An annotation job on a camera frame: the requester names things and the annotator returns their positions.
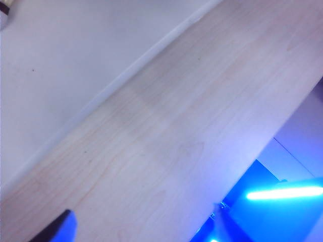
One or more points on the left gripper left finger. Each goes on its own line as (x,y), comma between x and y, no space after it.
(60,229)

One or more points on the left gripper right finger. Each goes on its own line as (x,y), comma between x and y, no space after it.
(224,229)

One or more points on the blue lit robot base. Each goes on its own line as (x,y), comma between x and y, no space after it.
(277,214)

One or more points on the white raised desk board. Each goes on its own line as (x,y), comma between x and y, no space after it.
(63,63)

